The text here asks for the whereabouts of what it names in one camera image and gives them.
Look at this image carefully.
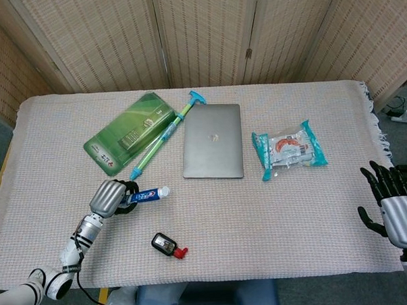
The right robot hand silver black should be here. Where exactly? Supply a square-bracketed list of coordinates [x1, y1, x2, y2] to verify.
[354, 159, 407, 253]

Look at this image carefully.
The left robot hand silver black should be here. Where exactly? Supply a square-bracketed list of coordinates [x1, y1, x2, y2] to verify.
[87, 177, 142, 220]

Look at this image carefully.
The blue white toothpaste tube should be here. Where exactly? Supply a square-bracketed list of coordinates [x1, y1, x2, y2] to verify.
[119, 186, 172, 207]

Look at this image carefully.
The blue robot base block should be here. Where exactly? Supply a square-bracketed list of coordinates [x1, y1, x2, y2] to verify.
[133, 277, 280, 305]

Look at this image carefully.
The black ink bottle red cap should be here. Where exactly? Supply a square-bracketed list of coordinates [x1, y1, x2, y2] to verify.
[151, 231, 189, 262]

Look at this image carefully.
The green blue toy water pump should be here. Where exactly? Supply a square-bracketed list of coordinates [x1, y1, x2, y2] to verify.
[126, 89, 211, 182]

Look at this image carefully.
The green toothbrush blister pack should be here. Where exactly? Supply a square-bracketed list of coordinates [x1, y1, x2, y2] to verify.
[81, 90, 178, 179]

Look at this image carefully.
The white power strip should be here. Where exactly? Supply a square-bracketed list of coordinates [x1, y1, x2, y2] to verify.
[390, 108, 407, 125]

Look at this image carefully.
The grey closed laptop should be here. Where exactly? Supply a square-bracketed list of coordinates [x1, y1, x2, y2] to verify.
[179, 102, 245, 181]

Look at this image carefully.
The teal clear snack bag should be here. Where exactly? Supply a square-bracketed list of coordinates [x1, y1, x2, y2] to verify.
[250, 118, 329, 183]

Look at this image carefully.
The beige woven tablecloth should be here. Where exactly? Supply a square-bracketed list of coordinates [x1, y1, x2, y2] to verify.
[0, 78, 399, 292]

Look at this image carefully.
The wicker folding screen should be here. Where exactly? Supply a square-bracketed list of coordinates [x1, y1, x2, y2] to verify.
[0, 0, 407, 130]

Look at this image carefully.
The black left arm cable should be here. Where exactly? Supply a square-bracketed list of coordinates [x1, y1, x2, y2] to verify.
[72, 235, 138, 305]

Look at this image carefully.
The black floor cable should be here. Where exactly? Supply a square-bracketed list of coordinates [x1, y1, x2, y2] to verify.
[384, 96, 407, 117]

